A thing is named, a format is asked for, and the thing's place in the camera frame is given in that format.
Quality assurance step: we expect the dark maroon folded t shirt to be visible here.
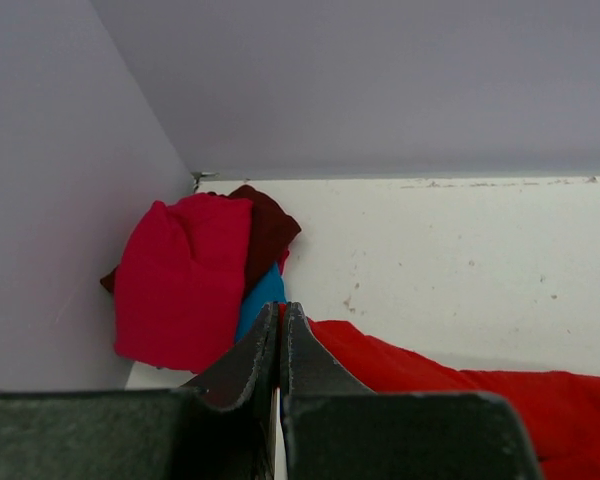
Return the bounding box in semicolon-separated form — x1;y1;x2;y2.
100;185;301;319

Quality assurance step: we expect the crimson folded t shirt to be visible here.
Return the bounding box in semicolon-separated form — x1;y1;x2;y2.
113;193;291;375

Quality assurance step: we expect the bright red t shirt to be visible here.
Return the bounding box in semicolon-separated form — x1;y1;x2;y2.
278;304;600;479

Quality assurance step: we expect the blue folded t shirt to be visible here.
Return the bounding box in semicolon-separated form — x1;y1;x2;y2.
234;264;286;343

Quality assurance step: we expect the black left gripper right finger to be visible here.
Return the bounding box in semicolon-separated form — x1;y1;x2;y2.
280;303;543;479

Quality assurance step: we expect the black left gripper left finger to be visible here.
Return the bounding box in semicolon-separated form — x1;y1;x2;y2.
0;304;279;479

